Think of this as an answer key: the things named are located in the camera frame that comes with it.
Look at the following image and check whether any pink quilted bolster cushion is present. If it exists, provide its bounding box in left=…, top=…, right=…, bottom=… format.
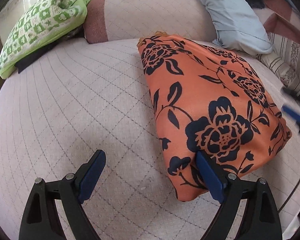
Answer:
left=83, top=0, right=217, bottom=43

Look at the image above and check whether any black folded cloth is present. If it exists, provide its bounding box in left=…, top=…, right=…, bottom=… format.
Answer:
left=15, top=25, right=84, bottom=74

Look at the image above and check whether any orange black floral garment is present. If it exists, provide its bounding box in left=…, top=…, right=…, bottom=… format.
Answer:
left=137, top=33, right=292, bottom=202

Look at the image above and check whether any light blue pillow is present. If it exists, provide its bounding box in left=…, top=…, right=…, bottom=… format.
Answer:
left=200, top=0, right=273, bottom=56

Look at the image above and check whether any striped floral cushion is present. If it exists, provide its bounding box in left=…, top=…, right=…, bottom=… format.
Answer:
left=257, top=33, right=300, bottom=93

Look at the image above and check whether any maroon pink backrest cushion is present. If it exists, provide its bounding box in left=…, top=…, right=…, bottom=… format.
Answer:
left=253, top=0, right=300, bottom=44

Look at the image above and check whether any green white checkered pillow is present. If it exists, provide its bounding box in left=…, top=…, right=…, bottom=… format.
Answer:
left=0, top=0, right=91, bottom=80

